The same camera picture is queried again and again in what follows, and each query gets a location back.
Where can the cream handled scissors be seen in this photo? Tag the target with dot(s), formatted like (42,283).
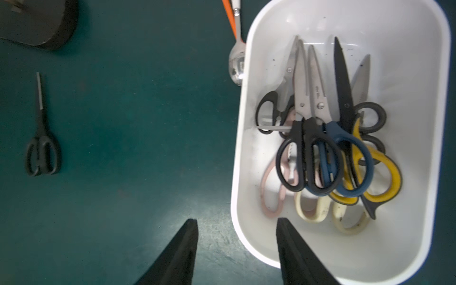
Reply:
(338,213)

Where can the blue handled scissors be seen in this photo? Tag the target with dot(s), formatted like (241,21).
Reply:
(320,107)

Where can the small all-black scissors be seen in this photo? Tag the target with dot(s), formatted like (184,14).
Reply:
(43,154)

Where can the brown wire jewelry stand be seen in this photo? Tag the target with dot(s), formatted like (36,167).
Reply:
(45,25)

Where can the white storage box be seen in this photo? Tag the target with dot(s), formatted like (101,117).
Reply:
(409,43)

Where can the black handled kitchen shears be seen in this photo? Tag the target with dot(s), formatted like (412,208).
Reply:
(283,97)

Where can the dark grey handled scissors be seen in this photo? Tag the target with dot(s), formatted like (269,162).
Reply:
(359,90)

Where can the yellow black handled scissors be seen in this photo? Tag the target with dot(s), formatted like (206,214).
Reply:
(358,175)

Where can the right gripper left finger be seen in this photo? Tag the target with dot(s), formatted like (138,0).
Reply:
(175,265)

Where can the black handled steel scissors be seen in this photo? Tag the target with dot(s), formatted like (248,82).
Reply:
(305,134)

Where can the metal spoon white handle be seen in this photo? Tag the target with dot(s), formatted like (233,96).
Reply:
(237,54)

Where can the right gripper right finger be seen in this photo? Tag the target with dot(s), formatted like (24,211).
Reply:
(299,265)

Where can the pink kitchen scissors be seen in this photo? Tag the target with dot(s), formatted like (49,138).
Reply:
(273,193)

